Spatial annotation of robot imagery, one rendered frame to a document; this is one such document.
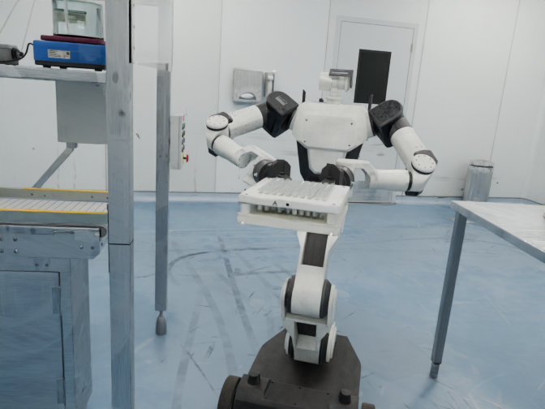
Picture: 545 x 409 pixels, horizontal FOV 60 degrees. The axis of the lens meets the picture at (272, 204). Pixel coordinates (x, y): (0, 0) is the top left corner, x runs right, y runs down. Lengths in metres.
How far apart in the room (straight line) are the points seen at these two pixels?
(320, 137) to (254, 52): 3.67
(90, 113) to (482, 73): 5.41
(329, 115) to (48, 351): 1.24
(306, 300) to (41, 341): 0.89
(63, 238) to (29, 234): 0.10
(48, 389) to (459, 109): 5.50
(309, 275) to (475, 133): 5.00
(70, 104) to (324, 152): 0.88
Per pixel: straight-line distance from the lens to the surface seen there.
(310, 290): 1.69
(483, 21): 6.46
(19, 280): 1.67
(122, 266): 1.44
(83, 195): 1.75
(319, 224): 1.09
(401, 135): 1.72
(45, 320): 1.70
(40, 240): 1.54
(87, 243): 1.51
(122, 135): 1.34
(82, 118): 1.65
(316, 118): 1.73
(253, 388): 1.90
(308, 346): 1.95
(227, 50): 5.29
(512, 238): 1.84
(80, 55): 1.50
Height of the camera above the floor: 1.32
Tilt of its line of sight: 14 degrees down
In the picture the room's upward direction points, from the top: 4 degrees clockwise
